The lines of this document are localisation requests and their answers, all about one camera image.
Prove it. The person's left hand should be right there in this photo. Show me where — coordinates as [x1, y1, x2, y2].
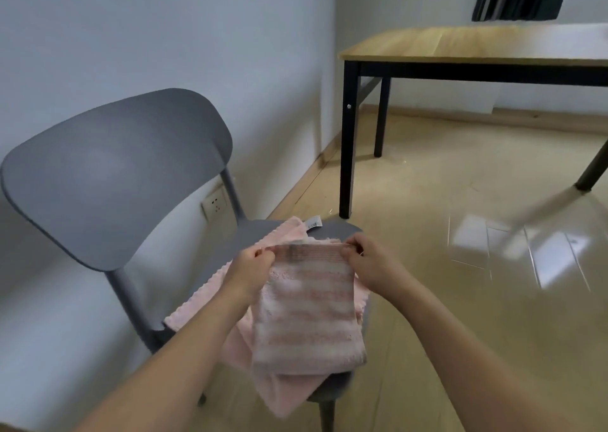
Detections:
[222, 245, 277, 305]

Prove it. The person's right hand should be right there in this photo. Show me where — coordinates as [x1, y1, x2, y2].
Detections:
[339, 232, 412, 300]

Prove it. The pink white striped towel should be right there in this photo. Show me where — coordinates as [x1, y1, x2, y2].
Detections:
[250, 239, 368, 377]

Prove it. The person's right forearm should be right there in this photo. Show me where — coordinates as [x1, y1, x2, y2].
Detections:
[382, 277, 576, 432]

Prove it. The person's left forearm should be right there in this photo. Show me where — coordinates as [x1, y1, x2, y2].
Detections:
[75, 286, 255, 432]

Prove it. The grey plastic chair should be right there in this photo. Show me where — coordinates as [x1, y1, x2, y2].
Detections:
[0, 88, 372, 432]

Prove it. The wooden table with black legs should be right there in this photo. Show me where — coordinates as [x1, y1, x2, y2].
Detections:
[338, 23, 608, 220]

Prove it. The white wall socket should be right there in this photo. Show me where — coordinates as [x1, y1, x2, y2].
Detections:
[201, 187, 229, 222]

